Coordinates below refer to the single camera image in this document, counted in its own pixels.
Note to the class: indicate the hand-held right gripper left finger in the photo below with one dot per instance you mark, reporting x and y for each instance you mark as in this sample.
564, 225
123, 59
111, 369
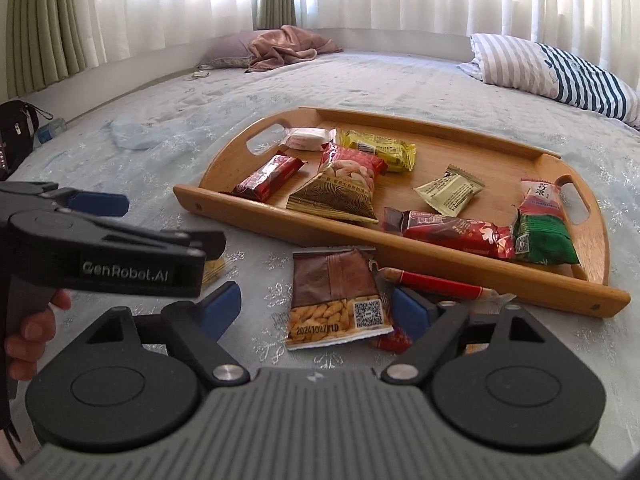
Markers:
222, 310

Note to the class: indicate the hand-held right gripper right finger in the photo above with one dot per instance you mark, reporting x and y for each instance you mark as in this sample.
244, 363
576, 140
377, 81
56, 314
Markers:
407, 312

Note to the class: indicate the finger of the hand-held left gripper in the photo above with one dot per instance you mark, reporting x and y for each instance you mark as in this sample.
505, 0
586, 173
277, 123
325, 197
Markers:
100, 204
210, 245

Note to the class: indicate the golden yellow snack packet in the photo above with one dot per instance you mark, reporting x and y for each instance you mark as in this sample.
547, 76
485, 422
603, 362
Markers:
214, 269

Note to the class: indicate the red cracker packet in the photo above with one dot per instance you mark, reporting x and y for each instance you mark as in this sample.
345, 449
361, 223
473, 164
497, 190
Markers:
392, 342

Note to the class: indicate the long red wafer packet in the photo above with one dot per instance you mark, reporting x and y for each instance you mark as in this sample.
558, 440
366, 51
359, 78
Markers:
445, 287

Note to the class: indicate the brown peanut snack packet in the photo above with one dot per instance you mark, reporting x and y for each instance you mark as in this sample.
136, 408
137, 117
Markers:
335, 290

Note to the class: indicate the dark red long snack bar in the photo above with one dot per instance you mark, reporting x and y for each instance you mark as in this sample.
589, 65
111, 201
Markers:
450, 232

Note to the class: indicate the beige snack packet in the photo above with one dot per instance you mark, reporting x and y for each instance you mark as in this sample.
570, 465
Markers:
447, 191

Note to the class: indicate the red gold peanut bag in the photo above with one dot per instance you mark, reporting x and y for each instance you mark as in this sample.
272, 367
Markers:
340, 190

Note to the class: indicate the white pink snack packet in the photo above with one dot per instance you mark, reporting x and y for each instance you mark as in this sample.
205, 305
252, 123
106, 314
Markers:
305, 139

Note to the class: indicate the white pastry packet red label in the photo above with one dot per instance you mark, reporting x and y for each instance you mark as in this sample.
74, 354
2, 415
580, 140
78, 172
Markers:
540, 197

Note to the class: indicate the person's left hand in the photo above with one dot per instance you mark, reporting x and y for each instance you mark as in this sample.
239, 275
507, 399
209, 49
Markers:
37, 327

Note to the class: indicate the crumpled pale blue cloth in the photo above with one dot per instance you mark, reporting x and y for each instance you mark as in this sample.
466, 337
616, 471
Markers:
150, 132

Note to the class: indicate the red snack bar packet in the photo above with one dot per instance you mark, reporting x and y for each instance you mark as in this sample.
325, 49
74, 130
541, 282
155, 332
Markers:
267, 177

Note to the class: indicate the water bottle blue label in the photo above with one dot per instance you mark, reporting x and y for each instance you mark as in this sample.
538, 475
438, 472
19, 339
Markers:
50, 130

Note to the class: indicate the black bag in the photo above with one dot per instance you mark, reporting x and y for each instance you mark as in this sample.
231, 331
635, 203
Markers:
15, 135

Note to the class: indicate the green snack packet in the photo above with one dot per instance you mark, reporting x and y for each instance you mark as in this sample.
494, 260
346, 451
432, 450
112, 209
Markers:
542, 240

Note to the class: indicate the small white object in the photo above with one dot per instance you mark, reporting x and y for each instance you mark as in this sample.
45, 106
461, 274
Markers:
198, 75

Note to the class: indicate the purple pillow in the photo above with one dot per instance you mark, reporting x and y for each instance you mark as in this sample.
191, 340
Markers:
227, 50

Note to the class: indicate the pink blanket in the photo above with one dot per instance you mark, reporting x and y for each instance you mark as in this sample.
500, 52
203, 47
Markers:
287, 47

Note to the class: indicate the white sheer curtain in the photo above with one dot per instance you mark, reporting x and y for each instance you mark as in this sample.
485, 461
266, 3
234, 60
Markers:
475, 0
175, 5

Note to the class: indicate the bed with pale blue sheet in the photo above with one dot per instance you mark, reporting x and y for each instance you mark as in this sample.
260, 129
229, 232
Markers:
400, 80

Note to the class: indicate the blue white striped pillow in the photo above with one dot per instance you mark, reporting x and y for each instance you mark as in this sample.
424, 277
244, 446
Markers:
565, 77

